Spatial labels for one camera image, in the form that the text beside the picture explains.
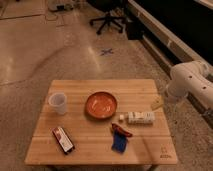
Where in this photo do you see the red pepper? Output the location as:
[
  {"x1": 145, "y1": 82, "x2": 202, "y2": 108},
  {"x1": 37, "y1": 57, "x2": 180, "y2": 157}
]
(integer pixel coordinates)
[{"x1": 111, "y1": 123, "x2": 133, "y2": 137}]

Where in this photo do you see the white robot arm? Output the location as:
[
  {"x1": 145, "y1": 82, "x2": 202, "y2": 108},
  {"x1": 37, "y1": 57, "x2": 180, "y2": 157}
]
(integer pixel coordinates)
[{"x1": 164, "y1": 60, "x2": 213, "y2": 109}]

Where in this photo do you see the orange ceramic bowl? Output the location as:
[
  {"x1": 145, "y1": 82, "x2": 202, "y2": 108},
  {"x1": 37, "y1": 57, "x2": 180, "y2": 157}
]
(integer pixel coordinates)
[{"x1": 85, "y1": 92, "x2": 117, "y2": 119}]

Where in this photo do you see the translucent plastic cup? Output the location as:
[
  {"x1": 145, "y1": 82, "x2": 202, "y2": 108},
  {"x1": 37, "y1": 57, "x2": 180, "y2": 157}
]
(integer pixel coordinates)
[{"x1": 48, "y1": 92, "x2": 67, "y2": 115}]

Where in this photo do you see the small white cube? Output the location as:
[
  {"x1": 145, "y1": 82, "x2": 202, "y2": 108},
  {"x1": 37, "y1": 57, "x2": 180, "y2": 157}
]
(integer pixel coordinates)
[{"x1": 119, "y1": 115, "x2": 125, "y2": 121}]

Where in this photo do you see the white rectangular box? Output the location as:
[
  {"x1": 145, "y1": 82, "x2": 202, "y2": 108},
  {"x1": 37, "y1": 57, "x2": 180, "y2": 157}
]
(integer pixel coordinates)
[{"x1": 128, "y1": 112, "x2": 155, "y2": 124}]

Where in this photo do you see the wooden table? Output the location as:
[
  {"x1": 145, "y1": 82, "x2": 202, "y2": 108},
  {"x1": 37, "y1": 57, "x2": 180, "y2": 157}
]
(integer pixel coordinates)
[{"x1": 25, "y1": 79, "x2": 177, "y2": 166}]

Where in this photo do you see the yellow sponge piece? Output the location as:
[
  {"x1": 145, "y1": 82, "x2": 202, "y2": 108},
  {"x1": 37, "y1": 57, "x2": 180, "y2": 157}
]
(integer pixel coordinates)
[{"x1": 151, "y1": 96, "x2": 164, "y2": 110}]

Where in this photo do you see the blue cloth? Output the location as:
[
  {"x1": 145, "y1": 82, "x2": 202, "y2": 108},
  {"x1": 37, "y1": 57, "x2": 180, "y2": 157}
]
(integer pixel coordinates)
[{"x1": 111, "y1": 132, "x2": 127, "y2": 153}]

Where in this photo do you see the red and black box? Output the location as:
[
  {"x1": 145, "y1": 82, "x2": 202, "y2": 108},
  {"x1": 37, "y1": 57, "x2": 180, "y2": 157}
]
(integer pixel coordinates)
[{"x1": 52, "y1": 126, "x2": 75, "y2": 154}]

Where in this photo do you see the black office chair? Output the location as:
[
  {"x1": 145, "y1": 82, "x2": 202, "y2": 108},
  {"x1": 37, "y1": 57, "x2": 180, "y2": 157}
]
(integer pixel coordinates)
[{"x1": 86, "y1": 0, "x2": 126, "y2": 35}]

